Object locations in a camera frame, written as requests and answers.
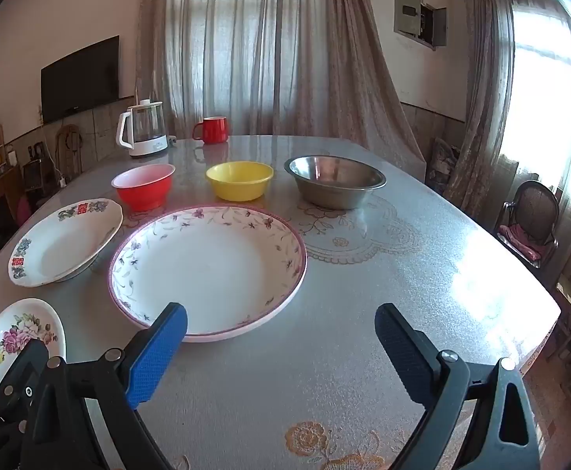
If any wooden arched-back chair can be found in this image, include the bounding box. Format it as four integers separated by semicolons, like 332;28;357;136
54;124;87;177

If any red mug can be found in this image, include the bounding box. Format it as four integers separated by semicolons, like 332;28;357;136
192;116;229;145

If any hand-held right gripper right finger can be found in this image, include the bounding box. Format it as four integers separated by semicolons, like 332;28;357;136
374;302;546;470

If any black wall television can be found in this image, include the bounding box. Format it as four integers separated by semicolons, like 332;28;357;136
41;35;121;125

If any large purple floral rim plate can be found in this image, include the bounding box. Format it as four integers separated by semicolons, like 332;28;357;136
108;206;308;343

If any beige side window curtain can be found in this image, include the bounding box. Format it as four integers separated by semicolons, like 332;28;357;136
445;0;571;236

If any white glass electric kettle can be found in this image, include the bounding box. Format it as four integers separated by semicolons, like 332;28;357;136
116;99;170;158

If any grey patterned bundle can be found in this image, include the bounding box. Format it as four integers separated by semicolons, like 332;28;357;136
427;137;463;197

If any red plastic bowl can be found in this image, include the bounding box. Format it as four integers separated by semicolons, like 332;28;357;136
111;163;176;212

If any yellow plastic bowl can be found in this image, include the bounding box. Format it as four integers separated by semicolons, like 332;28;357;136
206;161;275;202

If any round-back dark chair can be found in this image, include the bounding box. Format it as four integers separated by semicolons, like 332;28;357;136
493;180;560;269

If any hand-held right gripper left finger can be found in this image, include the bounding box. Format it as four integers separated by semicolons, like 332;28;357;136
0;302;188;470

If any pink chair cushion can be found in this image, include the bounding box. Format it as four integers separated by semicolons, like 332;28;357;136
498;225;543;261

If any white plate with red characters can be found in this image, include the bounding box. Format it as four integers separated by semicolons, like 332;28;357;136
8;198;124;289

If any white rose print plate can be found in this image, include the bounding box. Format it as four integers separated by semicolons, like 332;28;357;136
0;298;66;402

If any grey electrical panel box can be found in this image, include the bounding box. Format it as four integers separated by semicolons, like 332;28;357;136
394;0;448;51

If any black floor speaker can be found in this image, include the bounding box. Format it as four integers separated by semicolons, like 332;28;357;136
21;159;46;193

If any stainless steel bowl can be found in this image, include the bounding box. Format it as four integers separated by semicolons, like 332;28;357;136
284;155;387;210

